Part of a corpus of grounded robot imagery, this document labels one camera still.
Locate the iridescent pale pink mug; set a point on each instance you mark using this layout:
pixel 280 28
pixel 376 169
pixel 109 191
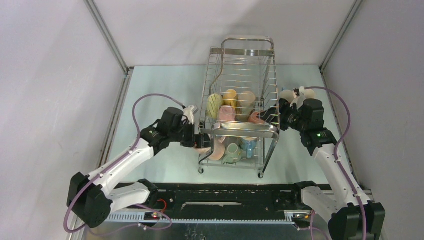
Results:
pixel 219 149

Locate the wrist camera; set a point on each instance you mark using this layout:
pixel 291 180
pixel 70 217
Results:
pixel 300 95
pixel 189 112

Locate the metal wire dish rack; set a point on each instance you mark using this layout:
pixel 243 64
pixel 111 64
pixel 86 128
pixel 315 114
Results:
pixel 243 63

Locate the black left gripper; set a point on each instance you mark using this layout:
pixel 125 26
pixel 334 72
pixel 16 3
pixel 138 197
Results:
pixel 200 141

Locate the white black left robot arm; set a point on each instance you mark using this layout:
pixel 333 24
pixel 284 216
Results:
pixel 93 197

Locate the aluminium frame post right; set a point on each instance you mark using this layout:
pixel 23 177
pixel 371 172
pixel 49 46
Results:
pixel 355 8

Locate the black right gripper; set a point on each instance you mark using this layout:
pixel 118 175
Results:
pixel 269 115

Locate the blue butterfly mug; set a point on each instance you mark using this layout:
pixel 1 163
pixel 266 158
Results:
pixel 248 144

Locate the pale yellow faceted mug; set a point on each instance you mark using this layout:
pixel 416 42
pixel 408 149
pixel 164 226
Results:
pixel 214 101

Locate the pink faceted mug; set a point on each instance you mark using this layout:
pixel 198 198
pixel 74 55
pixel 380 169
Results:
pixel 226 113

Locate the cream seahorse pattern mug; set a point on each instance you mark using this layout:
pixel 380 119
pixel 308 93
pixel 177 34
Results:
pixel 246 105

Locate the aluminium frame post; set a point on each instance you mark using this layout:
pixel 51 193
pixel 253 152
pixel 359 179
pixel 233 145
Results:
pixel 355 8
pixel 106 33

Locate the aluminium frame post left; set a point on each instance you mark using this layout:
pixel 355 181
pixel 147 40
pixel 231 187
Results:
pixel 106 33

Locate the orange yellow mug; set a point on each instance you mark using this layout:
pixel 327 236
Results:
pixel 230 98

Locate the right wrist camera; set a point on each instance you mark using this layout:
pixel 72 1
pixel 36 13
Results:
pixel 300 95

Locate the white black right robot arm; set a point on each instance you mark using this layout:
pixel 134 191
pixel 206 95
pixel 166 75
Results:
pixel 351 214

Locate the salmon dotted mug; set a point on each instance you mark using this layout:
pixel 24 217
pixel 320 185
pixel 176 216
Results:
pixel 256 118

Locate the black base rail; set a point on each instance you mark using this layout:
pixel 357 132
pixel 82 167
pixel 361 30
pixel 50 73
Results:
pixel 229 202

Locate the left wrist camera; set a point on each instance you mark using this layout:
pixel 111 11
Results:
pixel 189 112

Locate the light blue faceted mug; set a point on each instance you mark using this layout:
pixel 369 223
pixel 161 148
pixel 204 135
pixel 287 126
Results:
pixel 288 95

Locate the green mug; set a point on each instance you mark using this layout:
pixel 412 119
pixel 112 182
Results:
pixel 233 154

